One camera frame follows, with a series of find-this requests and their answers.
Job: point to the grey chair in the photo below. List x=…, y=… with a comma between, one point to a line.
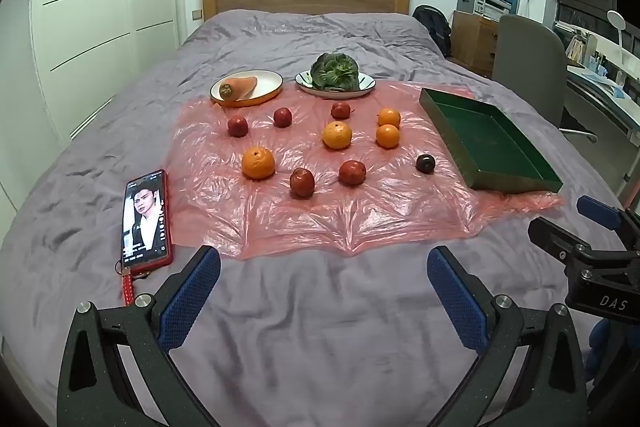
x=525, y=57

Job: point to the white desk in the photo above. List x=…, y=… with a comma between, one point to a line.
x=600, y=102

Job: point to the pink plastic sheet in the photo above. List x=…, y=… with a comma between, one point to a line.
x=300, y=227

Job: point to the green tray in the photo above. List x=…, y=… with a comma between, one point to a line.
x=490, y=137

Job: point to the carrot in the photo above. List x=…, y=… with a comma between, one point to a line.
x=242, y=88

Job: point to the red apple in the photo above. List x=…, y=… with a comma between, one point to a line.
x=352, y=172
x=282, y=117
x=237, y=126
x=340, y=110
x=302, y=182

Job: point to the white plate with orange rim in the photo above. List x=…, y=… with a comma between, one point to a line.
x=265, y=87

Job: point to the wooden nightstand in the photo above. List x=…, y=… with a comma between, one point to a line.
x=472, y=42

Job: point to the person's right hand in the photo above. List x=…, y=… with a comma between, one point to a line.
x=597, y=344

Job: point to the striped white plate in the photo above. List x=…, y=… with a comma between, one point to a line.
x=365, y=86

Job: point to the orange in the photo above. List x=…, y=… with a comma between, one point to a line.
x=337, y=135
x=258, y=163
x=388, y=117
x=387, y=136

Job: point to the green leafy vegetable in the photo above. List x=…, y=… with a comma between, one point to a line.
x=334, y=72

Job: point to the smartphone in red case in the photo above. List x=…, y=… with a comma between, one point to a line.
x=145, y=222

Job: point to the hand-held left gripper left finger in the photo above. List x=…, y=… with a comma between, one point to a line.
x=192, y=302

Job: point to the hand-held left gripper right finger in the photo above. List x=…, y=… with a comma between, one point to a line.
x=457, y=302

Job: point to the dark plum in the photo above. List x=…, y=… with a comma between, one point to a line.
x=425, y=163

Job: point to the white cabinet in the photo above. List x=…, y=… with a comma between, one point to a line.
x=544, y=4

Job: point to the white desk lamp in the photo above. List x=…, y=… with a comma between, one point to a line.
x=616, y=21

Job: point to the black backpack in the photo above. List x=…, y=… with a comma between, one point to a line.
x=432, y=24

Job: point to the white wardrobe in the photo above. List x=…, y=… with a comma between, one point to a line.
x=90, y=22

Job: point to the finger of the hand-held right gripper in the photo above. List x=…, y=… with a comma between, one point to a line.
x=597, y=212
x=555, y=239

